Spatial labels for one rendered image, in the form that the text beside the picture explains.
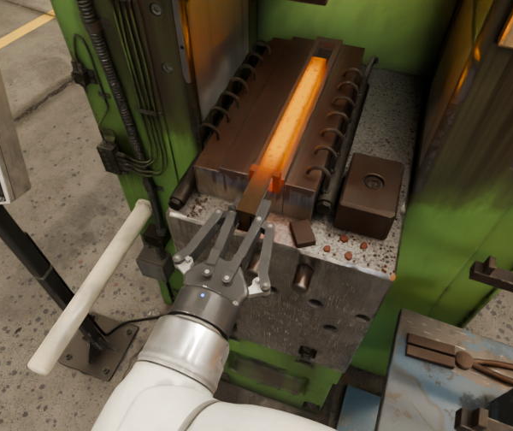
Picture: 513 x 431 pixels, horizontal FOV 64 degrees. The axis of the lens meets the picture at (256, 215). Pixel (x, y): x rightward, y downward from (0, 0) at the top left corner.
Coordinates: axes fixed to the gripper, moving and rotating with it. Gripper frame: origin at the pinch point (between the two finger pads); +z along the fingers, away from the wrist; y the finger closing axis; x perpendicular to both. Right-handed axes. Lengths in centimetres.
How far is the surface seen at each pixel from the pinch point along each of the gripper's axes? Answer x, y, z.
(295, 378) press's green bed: -84, 11, 2
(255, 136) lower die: -1.5, -5.0, 14.0
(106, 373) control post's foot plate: -98, -50, -13
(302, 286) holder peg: -11.9, 9.2, -4.8
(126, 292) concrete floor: -101, -60, 17
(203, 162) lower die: -2.4, -11.2, 6.4
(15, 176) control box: -3.1, -38.6, -5.6
